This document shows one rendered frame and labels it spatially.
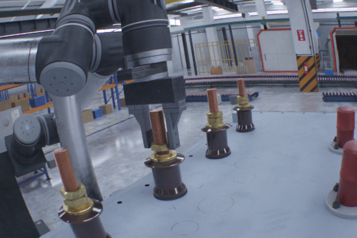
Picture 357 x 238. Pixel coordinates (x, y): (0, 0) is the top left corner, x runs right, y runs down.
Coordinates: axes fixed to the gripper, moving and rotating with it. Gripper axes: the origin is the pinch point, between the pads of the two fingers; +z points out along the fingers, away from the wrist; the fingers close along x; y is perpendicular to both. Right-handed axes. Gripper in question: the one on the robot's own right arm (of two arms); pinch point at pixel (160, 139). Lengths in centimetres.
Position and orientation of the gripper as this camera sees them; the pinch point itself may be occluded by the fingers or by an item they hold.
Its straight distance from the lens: 62.3
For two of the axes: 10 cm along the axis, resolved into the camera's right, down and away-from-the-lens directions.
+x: -8.7, 0.1, 5.0
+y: 4.8, -2.6, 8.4
